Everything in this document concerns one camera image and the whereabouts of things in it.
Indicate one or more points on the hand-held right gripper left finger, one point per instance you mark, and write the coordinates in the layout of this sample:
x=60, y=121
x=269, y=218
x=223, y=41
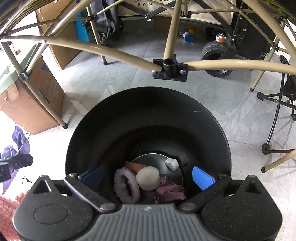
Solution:
x=92, y=177

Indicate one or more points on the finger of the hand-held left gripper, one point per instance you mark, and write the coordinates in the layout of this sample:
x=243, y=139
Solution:
x=18, y=161

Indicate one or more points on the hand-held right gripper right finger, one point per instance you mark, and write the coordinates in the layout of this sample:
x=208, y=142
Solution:
x=203, y=178

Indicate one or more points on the purple mesh pouch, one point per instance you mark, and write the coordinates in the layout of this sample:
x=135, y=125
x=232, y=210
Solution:
x=19, y=143

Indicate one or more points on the purple plush toy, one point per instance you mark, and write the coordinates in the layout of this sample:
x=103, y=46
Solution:
x=117, y=185

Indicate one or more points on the small white box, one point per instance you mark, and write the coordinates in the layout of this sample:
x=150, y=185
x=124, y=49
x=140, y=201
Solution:
x=172, y=164

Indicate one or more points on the purple satin scrunchie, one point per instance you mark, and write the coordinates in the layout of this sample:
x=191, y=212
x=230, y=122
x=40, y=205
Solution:
x=171, y=192

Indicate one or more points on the black round bin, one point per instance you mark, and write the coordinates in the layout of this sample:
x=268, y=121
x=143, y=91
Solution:
x=148, y=115

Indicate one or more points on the cardboard box with liner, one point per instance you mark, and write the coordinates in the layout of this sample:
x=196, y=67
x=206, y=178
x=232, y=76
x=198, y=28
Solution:
x=27, y=104

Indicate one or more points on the translucent plastic bag liner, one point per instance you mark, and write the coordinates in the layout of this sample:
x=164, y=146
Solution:
x=7, y=78

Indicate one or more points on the plain cardboard box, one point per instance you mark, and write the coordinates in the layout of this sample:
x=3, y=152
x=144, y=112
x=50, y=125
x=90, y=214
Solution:
x=62, y=46

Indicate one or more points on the black folding chair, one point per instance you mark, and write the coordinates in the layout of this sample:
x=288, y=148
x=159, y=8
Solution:
x=291, y=87

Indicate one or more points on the orange gas canister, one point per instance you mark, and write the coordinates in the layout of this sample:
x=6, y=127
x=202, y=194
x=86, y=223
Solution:
x=219, y=38

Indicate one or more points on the blue can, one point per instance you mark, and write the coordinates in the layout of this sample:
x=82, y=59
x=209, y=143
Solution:
x=187, y=37

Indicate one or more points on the blue flat box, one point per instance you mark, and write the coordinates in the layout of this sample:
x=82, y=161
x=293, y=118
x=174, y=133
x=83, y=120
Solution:
x=81, y=30

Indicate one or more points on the colourful small toy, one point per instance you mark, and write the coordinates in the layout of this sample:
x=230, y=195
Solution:
x=189, y=30

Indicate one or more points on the black fabric bag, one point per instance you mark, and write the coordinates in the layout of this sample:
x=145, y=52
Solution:
x=108, y=25

